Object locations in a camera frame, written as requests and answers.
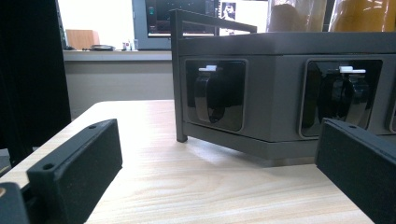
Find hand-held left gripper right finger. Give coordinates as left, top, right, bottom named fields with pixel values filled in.
left=314, top=117, right=396, bottom=224

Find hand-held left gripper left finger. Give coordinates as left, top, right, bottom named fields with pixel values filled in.
left=26, top=118, right=123, bottom=224

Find dark grey corner rack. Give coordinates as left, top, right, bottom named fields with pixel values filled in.
left=169, top=8, right=396, bottom=167

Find amber jar with beige lid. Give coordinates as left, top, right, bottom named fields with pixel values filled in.
left=328, top=0, right=396, bottom=33

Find right black rotary knob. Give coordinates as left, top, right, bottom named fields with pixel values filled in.
left=317, top=64, right=372, bottom=126

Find black rotary knob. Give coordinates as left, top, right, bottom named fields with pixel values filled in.
left=317, top=64, right=372, bottom=126
left=193, top=64, right=233, bottom=124

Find grey window sill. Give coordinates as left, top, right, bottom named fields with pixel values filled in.
left=63, top=49, right=173, bottom=63

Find dark flat object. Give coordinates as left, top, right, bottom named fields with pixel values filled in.
left=90, top=44, right=117, bottom=52

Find brown wooden box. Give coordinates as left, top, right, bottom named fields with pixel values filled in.
left=64, top=29, right=101, bottom=50

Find small bottles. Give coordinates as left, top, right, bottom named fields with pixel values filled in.
left=121, top=39, right=140, bottom=51

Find left black rotary knob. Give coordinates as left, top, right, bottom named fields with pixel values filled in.
left=193, top=64, right=233, bottom=124

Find dark screen monitor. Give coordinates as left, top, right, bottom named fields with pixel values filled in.
left=132, top=0, right=220, bottom=50

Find bright screen monitor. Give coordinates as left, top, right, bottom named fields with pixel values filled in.
left=219, top=0, right=269, bottom=36

